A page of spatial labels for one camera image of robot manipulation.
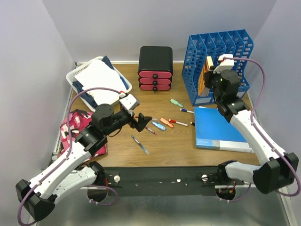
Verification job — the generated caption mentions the blue file folder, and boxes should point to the blue file folder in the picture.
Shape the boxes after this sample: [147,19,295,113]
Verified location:
[194,107,253,153]

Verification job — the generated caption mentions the blue capped whiteboard marker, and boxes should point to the blue capped whiteboard marker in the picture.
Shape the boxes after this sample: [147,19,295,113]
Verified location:
[180,108,194,114]

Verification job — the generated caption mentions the navy blue cloth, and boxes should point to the navy blue cloth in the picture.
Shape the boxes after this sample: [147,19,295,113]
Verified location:
[72,55,130,109]

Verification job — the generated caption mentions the blue correction tape dispenser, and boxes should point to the blue correction tape dispenser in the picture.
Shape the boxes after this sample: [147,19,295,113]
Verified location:
[152,121,166,131]

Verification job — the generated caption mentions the pink gel pen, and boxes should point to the pink gel pen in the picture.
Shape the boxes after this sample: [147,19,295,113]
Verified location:
[145,127,157,135]

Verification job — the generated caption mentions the blue gel pen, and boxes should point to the blue gel pen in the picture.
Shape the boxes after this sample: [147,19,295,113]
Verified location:
[131,135,150,155]

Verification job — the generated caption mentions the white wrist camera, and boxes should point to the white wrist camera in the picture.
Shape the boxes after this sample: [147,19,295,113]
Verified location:
[119,94,140,111]
[213,54,234,73]

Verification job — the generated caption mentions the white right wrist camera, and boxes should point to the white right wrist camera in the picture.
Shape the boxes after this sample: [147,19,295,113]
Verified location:
[213,54,234,73]

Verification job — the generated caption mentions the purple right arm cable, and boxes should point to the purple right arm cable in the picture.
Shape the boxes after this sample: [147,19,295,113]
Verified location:
[221,56,298,203]

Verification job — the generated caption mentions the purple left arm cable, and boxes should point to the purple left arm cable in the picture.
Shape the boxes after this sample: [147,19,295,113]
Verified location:
[18,87,127,224]

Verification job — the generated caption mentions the green correction tape dispenser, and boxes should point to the green correction tape dispenser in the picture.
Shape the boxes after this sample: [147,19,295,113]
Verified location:
[170,99,183,108]

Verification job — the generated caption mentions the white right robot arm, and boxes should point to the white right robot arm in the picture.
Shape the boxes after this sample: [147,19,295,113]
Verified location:
[204,70,301,197]

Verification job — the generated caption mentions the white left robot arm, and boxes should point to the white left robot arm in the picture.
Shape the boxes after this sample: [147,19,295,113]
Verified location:
[16,101,152,225]

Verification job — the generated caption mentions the pink camouflage cloth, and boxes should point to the pink camouflage cloth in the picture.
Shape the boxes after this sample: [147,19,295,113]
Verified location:
[60,109,92,154]

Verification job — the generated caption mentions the blue magazine file rack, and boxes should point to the blue magazine file rack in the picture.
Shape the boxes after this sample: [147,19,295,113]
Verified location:
[182,29,254,106]

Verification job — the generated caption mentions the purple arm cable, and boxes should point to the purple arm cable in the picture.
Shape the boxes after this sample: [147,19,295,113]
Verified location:
[18,87,127,224]
[221,56,298,203]

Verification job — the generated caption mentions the orange cover paperback book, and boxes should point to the orange cover paperback book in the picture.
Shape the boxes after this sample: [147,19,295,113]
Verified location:
[198,56,214,97]

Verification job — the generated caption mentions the black pink drawer cabinet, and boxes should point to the black pink drawer cabinet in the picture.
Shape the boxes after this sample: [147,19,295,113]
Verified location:
[137,46,173,92]

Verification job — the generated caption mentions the orange correction tape dispenser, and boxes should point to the orange correction tape dispenser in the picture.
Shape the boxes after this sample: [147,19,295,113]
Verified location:
[160,118,174,128]

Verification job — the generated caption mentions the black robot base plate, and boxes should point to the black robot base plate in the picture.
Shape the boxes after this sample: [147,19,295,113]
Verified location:
[95,166,247,196]

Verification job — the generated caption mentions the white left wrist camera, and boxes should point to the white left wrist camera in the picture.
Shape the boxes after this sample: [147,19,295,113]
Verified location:
[119,94,140,111]

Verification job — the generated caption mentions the red capped whiteboard marker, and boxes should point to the red capped whiteboard marker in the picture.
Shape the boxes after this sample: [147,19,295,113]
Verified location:
[168,119,188,127]

